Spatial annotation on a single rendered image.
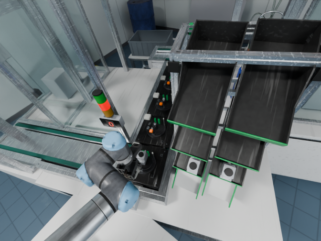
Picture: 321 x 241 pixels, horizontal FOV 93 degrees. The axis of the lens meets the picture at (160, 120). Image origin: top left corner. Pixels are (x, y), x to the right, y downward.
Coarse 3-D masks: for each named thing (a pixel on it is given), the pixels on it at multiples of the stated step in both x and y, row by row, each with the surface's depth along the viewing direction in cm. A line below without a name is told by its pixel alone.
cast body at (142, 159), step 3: (138, 153) 86; (141, 153) 84; (144, 153) 85; (147, 153) 89; (138, 156) 85; (141, 156) 84; (144, 156) 84; (147, 156) 89; (138, 159) 86; (141, 159) 85; (144, 159) 85; (141, 162) 85; (144, 162) 86
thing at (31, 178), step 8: (112, 72) 182; (104, 80) 173; (40, 112) 151; (40, 120) 144; (48, 120) 142; (0, 168) 116; (8, 168) 115; (16, 176) 143; (24, 176) 117; (32, 176) 108
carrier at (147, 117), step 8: (144, 120) 115; (152, 120) 115; (160, 120) 114; (144, 128) 111; (160, 128) 107; (168, 128) 109; (144, 136) 106; (152, 136) 104; (160, 136) 104; (168, 136) 104; (152, 144) 102; (160, 144) 101; (168, 144) 100
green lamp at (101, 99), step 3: (102, 93) 71; (93, 96) 71; (96, 96) 70; (99, 96) 70; (102, 96) 71; (105, 96) 74; (96, 99) 72; (99, 99) 72; (102, 99) 72; (105, 99) 74; (99, 102) 73; (102, 102) 73
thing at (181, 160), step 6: (180, 156) 68; (186, 156) 68; (174, 162) 67; (180, 162) 68; (186, 162) 67; (204, 162) 65; (180, 168) 66; (186, 168) 66; (204, 168) 62; (192, 174) 63; (198, 174) 64
